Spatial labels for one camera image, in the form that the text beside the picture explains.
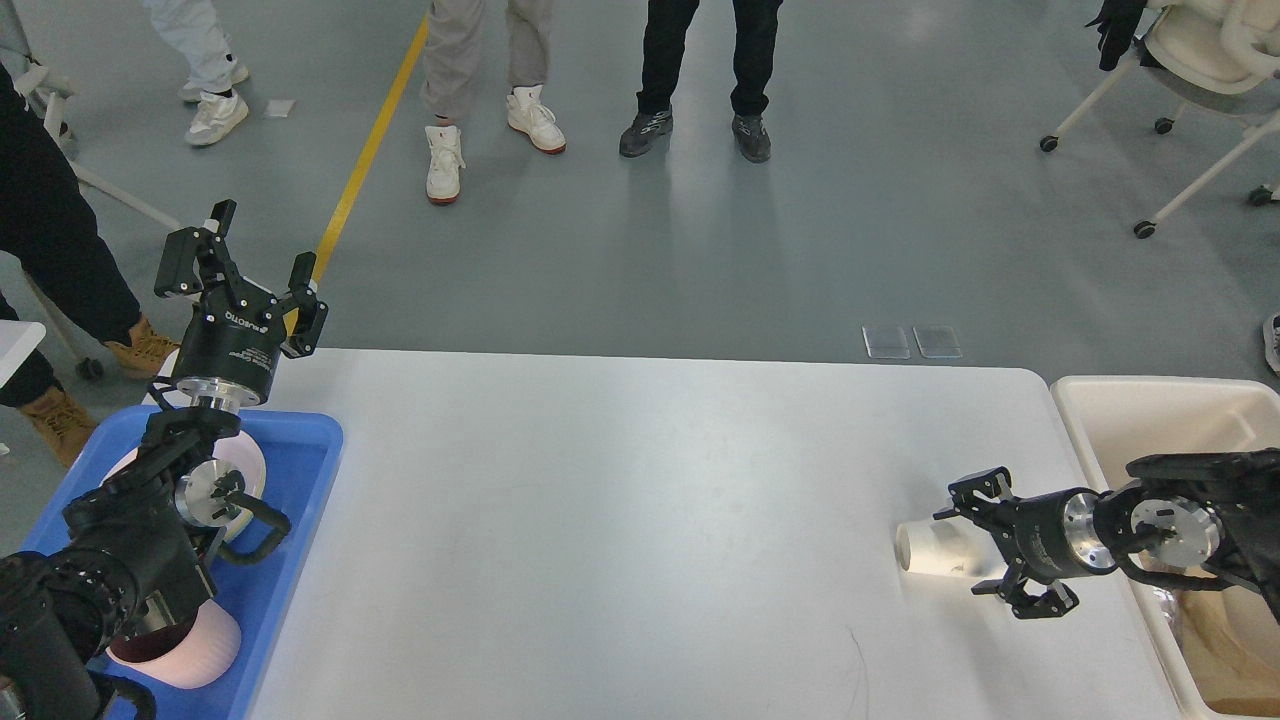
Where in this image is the blue plastic tray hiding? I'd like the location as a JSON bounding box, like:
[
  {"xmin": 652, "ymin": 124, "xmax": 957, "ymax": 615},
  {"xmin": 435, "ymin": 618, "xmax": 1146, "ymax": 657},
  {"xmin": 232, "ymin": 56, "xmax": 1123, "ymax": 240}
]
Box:
[{"xmin": 22, "ymin": 405, "xmax": 343, "ymax": 719}]

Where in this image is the person in white trousers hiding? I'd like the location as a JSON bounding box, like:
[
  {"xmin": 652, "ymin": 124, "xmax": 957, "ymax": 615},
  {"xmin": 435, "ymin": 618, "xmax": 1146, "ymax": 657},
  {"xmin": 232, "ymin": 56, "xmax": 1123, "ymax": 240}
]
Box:
[{"xmin": 141, "ymin": 1, "xmax": 250, "ymax": 147}]

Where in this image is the person with white sneakers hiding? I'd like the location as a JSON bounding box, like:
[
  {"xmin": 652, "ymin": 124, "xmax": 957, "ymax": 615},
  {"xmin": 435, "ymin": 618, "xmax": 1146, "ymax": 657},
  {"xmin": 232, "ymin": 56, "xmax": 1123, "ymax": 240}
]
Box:
[{"xmin": 420, "ymin": 0, "xmax": 567, "ymax": 206}]

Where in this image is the left clear floor plate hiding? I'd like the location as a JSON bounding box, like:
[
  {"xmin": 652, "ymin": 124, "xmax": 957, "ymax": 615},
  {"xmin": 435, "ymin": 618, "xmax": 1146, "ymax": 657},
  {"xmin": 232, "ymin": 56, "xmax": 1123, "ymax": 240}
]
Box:
[{"xmin": 861, "ymin": 325, "xmax": 913, "ymax": 360}]

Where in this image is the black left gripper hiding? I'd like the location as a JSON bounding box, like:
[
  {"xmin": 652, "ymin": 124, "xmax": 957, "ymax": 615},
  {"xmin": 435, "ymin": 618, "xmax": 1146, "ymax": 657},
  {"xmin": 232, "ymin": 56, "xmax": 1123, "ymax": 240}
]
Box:
[{"xmin": 154, "ymin": 200, "xmax": 329, "ymax": 407}]

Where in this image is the brown paper bag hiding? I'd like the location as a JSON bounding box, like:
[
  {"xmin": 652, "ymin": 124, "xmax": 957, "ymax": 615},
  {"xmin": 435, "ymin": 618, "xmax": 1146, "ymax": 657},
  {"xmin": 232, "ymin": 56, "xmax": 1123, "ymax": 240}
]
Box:
[{"xmin": 1178, "ymin": 589, "xmax": 1279, "ymax": 719}]

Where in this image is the white plastic bin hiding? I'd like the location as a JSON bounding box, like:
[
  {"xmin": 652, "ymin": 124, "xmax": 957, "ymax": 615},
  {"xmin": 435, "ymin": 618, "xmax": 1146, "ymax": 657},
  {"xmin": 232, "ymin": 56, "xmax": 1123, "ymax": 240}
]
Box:
[{"xmin": 1051, "ymin": 375, "xmax": 1279, "ymax": 719}]

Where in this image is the silver foil wrapper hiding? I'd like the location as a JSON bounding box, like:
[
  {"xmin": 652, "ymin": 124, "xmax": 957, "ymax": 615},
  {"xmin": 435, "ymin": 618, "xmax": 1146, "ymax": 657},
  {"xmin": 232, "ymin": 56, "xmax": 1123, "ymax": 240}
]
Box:
[{"xmin": 1149, "ymin": 587, "xmax": 1183, "ymax": 647}]

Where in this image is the clear floor plate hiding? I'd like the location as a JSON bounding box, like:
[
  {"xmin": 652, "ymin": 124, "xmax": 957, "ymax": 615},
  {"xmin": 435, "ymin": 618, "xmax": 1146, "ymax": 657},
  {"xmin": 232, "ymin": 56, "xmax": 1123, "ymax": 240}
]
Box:
[
  {"xmin": 861, "ymin": 325, "xmax": 913, "ymax": 360},
  {"xmin": 911, "ymin": 324, "xmax": 964, "ymax": 360}
]

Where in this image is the person in black trousers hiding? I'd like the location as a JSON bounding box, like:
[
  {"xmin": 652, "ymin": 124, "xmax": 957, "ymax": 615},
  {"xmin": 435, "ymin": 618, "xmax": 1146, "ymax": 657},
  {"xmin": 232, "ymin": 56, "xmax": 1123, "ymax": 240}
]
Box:
[{"xmin": 618, "ymin": 0, "xmax": 785, "ymax": 164}]

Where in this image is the white rolling chair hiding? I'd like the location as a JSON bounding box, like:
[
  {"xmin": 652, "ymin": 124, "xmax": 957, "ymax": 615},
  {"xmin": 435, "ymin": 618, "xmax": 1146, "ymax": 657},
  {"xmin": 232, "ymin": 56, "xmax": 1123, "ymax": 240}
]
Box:
[{"xmin": 1038, "ymin": 1, "xmax": 1279, "ymax": 240}]

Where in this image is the right clear floor plate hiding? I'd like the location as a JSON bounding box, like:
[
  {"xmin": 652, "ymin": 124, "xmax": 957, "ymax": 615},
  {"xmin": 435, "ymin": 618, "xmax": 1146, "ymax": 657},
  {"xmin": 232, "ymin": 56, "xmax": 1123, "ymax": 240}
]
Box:
[{"xmin": 911, "ymin": 324, "xmax": 964, "ymax": 360}]

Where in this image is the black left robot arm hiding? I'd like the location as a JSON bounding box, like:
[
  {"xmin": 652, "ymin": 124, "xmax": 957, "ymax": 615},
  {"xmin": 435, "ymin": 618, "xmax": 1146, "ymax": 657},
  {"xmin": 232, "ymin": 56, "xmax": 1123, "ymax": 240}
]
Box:
[{"xmin": 1, "ymin": 199, "xmax": 329, "ymax": 719}]

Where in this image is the person with tan boots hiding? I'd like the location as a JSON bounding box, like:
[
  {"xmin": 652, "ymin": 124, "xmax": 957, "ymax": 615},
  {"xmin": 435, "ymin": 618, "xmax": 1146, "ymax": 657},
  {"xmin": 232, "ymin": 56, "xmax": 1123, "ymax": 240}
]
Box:
[{"xmin": 1, "ymin": 70, "xmax": 180, "ymax": 468}]

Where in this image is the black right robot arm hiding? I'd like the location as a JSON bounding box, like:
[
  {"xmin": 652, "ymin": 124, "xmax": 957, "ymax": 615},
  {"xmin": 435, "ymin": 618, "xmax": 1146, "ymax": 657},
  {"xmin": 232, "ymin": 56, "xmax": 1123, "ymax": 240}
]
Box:
[{"xmin": 936, "ymin": 448, "xmax": 1279, "ymax": 619}]

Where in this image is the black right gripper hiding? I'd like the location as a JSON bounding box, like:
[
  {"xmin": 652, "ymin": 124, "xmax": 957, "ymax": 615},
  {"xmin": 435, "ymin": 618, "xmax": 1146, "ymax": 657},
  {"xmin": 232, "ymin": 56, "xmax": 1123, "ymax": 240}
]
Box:
[{"xmin": 933, "ymin": 466, "xmax": 1117, "ymax": 620}]

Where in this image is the white paper cup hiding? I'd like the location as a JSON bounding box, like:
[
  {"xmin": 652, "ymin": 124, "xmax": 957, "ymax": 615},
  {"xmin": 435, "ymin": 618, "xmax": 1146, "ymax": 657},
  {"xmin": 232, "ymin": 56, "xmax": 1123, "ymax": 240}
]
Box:
[{"xmin": 893, "ymin": 518, "xmax": 1007, "ymax": 580}]

